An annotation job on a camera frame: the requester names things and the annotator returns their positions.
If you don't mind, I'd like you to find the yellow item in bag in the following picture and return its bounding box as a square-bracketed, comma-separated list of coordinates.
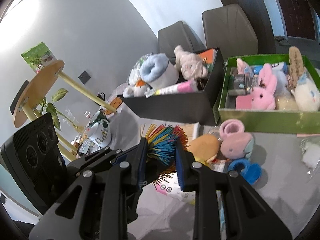
[276, 96, 299, 111]

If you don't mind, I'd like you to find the black tissue pack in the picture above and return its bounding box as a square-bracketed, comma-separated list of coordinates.
[245, 75, 258, 91]
[228, 74, 246, 96]

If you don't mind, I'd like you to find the multicolour spiky rubber ball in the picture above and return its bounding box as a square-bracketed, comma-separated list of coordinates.
[140, 124, 189, 185]

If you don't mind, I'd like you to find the light blue folded towel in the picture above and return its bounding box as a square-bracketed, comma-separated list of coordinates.
[272, 70, 291, 96]

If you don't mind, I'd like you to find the pancake plush toy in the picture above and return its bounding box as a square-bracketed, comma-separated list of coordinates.
[188, 134, 220, 164]

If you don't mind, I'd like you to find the blue superman plush slipper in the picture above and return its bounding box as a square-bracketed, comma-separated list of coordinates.
[227, 158, 262, 185]

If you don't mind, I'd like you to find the round wooden side table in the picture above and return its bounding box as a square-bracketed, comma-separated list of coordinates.
[12, 60, 118, 160]

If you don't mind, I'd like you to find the green plant box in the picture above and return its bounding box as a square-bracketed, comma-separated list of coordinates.
[21, 42, 56, 73]

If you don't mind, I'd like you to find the pink plush bunny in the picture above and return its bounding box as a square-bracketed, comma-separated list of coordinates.
[251, 63, 277, 110]

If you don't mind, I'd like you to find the potted green plant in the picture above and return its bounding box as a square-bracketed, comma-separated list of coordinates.
[40, 88, 83, 133]

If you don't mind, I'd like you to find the beige plush pig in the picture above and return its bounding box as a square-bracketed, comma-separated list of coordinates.
[174, 45, 208, 80]

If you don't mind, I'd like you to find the pink flat box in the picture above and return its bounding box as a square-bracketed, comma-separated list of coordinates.
[235, 94, 253, 110]

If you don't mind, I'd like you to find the dark wooden door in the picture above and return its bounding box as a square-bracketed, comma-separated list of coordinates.
[278, 0, 316, 40]

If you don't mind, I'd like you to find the white plush dog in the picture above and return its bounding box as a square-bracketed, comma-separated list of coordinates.
[293, 72, 319, 112]

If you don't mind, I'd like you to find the black storage box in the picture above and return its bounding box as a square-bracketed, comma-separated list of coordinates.
[118, 48, 225, 126]

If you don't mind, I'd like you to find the green storage box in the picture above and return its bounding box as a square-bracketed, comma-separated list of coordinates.
[219, 54, 319, 134]

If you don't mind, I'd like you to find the pink white tube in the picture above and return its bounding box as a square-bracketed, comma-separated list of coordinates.
[154, 80, 198, 95]

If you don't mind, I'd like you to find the yellow white packet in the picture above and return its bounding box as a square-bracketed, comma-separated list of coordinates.
[155, 183, 195, 205]

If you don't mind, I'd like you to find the blue grey plush slipper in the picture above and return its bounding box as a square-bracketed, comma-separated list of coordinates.
[140, 53, 180, 89]

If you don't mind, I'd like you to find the white plush duck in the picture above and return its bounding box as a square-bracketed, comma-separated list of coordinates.
[123, 79, 151, 98]

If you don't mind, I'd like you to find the black tissue pack left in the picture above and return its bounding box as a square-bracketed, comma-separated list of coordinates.
[228, 74, 246, 96]

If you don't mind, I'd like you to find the white puff in bag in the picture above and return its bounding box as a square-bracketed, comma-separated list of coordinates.
[300, 139, 319, 179]

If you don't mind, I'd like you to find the pink bunny ear toy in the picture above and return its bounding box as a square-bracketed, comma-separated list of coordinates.
[236, 58, 254, 76]

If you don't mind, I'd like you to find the dark cabinet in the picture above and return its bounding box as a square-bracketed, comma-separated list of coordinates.
[220, 0, 276, 54]

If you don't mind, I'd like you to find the cotton swab package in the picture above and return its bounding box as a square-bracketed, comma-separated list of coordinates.
[181, 122, 200, 142]

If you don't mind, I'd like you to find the beige chair far left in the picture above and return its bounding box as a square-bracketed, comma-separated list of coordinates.
[157, 21, 206, 58]

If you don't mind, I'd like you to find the orange carton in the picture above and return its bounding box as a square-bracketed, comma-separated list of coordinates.
[198, 48, 216, 64]

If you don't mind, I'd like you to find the white printed mug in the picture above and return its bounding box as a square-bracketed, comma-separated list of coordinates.
[87, 119, 112, 148]

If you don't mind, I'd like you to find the beige chair near cabinet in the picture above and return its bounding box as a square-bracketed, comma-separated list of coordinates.
[202, 4, 258, 59]

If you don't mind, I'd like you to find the black tissue pack right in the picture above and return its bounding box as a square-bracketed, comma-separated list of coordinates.
[245, 75, 258, 91]

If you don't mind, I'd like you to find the pink strawberry plush toy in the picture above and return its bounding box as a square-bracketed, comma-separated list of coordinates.
[220, 132, 255, 160]

